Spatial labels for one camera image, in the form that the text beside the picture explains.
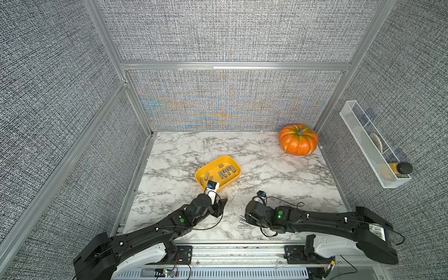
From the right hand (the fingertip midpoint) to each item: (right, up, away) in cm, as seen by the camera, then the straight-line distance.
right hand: (244, 213), depth 81 cm
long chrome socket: (-4, +18, +20) cm, 27 cm away
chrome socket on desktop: (-1, -3, +1) cm, 4 cm away
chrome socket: (-11, +15, +17) cm, 25 cm away
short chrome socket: (-11, +20, +20) cm, 30 cm away
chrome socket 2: (-19, +14, +17) cm, 29 cm away
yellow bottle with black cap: (+54, +23, -19) cm, 62 cm away
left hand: (-9, +8, -2) cm, 12 cm away
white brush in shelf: (+52, +33, -11) cm, 63 cm away
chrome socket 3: (0, -6, +1) cm, 7 cm away
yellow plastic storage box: (-9, +18, +20) cm, 28 cm away
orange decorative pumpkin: (+34, +35, +19) cm, 52 cm away
